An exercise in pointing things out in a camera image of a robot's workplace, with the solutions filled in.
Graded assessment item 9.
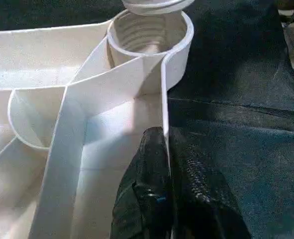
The white plastic table leg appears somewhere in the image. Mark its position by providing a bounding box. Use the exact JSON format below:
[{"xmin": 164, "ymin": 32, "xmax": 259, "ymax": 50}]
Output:
[{"xmin": 121, "ymin": 0, "xmax": 195, "ymax": 16}]

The black work mat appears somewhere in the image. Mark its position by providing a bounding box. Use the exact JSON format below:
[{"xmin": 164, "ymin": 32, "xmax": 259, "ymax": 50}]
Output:
[{"xmin": 0, "ymin": 0, "xmax": 294, "ymax": 239}]

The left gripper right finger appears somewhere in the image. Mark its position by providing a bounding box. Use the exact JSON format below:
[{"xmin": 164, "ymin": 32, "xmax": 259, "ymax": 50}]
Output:
[{"xmin": 168, "ymin": 127, "xmax": 252, "ymax": 239}]

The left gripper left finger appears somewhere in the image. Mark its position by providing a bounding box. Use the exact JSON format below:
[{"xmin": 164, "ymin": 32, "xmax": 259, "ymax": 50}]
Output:
[{"xmin": 110, "ymin": 126, "xmax": 171, "ymax": 239}]

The white plastic table top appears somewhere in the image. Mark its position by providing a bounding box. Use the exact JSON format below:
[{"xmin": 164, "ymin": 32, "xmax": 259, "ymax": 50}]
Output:
[{"xmin": 0, "ymin": 9, "xmax": 195, "ymax": 239}]

